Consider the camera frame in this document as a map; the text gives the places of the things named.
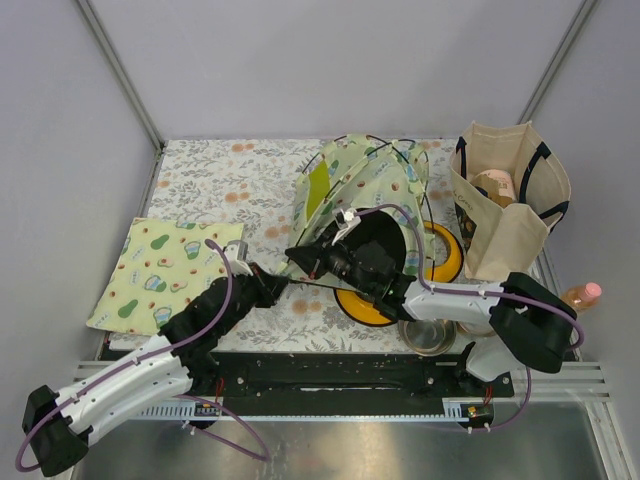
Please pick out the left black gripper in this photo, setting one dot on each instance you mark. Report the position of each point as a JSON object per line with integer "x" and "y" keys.
{"x": 269, "y": 287}

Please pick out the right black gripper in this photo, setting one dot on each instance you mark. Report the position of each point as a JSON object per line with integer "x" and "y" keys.
{"x": 314, "y": 259}

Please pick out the green avocado pet tent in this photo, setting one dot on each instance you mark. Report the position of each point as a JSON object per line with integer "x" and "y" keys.
{"x": 363, "y": 172}

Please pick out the avocado print cushion mat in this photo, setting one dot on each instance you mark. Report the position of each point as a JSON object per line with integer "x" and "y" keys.
{"x": 163, "y": 266}

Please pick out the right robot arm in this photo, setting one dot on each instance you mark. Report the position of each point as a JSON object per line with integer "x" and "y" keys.
{"x": 532, "y": 326}

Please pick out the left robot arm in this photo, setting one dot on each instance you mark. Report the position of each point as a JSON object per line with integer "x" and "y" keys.
{"x": 60, "y": 426}

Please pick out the steel pet bowl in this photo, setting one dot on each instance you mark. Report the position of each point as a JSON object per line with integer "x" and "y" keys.
{"x": 476, "y": 330}
{"x": 428, "y": 338}

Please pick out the yellow double bowl stand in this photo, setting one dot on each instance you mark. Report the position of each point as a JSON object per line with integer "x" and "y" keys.
{"x": 444, "y": 265}

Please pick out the floral table mat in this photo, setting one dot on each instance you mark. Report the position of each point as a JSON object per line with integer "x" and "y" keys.
{"x": 252, "y": 182}

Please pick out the beige canvas tote bag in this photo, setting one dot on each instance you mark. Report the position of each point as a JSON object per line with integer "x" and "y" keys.
{"x": 499, "y": 241}

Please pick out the pink cap plastic bottle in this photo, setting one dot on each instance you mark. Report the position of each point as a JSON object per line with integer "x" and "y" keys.
{"x": 583, "y": 297}

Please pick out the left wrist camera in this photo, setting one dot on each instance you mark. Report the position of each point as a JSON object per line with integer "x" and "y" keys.
{"x": 236, "y": 254}

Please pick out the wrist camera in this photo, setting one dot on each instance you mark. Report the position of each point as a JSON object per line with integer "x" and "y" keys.
{"x": 236, "y": 254}
{"x": 347, "y": 219}

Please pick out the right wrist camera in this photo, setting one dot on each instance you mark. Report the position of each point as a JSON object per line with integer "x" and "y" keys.
{"x": 347, "y": 219}

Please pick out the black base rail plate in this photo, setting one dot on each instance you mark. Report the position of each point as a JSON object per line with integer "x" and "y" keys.
{"x": 341, "y": 385}

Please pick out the white slotted cable duct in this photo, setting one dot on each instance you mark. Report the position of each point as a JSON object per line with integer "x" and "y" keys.
{"x": 180, "y": 410}

